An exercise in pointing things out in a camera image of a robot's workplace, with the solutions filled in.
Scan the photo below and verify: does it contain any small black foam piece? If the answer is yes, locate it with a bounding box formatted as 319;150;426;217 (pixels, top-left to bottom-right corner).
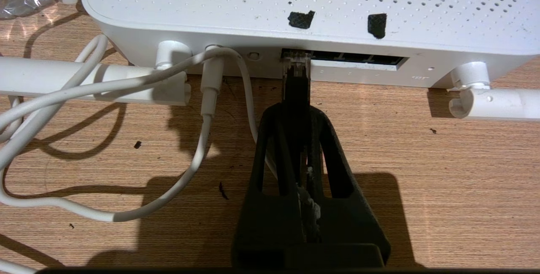
367;13;388;40
288;10;316;30

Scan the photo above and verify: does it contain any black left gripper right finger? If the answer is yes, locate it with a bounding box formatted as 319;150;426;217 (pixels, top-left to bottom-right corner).
304;106;392;267

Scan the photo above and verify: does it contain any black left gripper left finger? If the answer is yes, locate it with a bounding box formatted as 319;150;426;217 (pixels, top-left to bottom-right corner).
231;103;304;267

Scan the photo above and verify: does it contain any black ethernet cable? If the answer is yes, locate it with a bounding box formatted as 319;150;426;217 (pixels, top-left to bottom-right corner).
281;51;313;182

